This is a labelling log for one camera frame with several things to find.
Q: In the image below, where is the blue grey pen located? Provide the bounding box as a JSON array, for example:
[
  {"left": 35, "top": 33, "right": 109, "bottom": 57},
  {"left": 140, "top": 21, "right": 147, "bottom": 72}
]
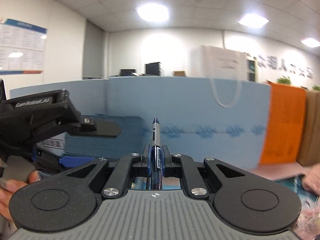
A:
[{"left": 150, "top": 117, "right": 163, "bottom": 190}]

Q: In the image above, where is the person left hand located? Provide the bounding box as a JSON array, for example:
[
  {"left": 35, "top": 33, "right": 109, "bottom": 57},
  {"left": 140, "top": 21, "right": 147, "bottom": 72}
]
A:
[{"left": 0, "top": 154, "right": 42, "bottom": 222}]

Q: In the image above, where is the blue storage box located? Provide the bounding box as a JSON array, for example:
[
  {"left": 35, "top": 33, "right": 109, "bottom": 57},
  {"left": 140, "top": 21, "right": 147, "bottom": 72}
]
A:
[{"left": 34, "top": 115, "right": 151, "bottom": 174}]

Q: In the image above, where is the anime printed desk mat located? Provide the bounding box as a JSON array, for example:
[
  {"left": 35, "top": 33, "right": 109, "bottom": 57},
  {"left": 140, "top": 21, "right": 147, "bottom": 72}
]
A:
[{"left": 276, "top": 174, "right": 318, "bottom": 208}]

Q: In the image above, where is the pink knitted cloth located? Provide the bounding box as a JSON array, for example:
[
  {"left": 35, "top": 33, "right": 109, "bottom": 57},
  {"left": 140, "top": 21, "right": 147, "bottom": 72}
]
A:
[{"left": 294, "top": 206, "right": 319, "bottom": 239}]

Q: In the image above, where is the orange board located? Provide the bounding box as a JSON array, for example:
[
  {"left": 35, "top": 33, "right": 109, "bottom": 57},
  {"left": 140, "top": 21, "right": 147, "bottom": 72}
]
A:
[{"left": 260, "top": 83, "right": 306, "bottom": 165}]

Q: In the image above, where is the brown cardboard box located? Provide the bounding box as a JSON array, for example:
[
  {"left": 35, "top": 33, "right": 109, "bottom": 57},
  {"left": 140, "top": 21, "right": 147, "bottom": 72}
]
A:
[{"left": 297, "top": 90, "right": 319, "bottom": 166}]

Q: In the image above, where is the light blue foam board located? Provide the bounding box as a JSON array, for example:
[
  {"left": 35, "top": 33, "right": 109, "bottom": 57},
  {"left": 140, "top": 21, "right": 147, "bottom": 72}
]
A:
[{"left": 106, "top": 77, "right": 271, "bottom": 170}]

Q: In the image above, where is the white paper bag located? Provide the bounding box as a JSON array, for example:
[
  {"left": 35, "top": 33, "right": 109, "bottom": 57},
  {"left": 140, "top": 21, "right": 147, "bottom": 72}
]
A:
[{"left": 188, "top": 45, "right": 247, "bottom": 108}]

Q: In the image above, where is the wall poster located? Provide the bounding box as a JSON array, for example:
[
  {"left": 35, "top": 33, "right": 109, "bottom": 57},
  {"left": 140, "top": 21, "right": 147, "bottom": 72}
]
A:
[{"left": 0, "top": 18, "right": 47, "bottom": 75}]

